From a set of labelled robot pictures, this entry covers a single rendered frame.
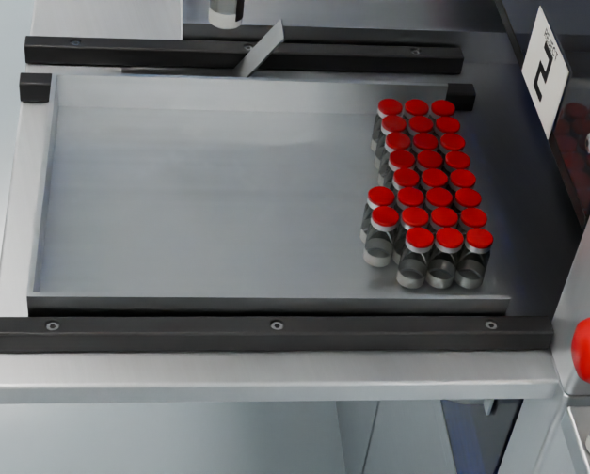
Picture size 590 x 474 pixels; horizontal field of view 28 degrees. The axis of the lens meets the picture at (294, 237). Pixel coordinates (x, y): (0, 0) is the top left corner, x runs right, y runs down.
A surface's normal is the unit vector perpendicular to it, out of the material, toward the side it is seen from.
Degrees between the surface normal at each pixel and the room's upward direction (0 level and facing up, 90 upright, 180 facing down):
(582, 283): 90
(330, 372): 0
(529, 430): 90
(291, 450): 0
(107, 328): 0
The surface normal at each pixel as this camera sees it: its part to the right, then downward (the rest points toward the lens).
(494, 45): 0.09, 0.69
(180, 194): 0.09, -0.72
